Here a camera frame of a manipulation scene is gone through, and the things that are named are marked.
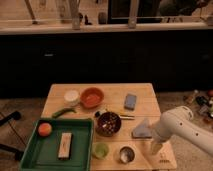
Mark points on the dark patterned bowl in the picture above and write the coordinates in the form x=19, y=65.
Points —
x=108, y=124

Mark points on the green plastic tray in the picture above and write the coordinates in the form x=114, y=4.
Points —
x=41, y=153

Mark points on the orange fruit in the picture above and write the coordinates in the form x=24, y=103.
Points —
x=44, y=129

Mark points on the blue sponge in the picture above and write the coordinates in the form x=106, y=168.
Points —
x=130, y=101

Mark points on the green cup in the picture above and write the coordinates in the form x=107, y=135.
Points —
x=100, y=150

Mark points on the light blue towel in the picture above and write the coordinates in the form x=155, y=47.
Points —
x=142, y=130

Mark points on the metal cup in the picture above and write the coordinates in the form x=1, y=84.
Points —
x=126, y=154

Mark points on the red bowl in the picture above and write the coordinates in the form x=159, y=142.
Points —
x=91, y=97

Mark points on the green vegetable peeler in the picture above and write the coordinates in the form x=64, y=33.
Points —
x=62, y=111

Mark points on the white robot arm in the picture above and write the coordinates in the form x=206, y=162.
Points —
x=177, y=121

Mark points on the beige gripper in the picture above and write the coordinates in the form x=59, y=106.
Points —
x=155, y=147

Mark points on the wooden block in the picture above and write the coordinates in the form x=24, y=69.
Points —
x=65, y=146

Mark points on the black chopsticks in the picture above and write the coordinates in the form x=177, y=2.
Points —
x=127, y=117

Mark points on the white small bowl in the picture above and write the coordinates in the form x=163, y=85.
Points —
x=72, y=97

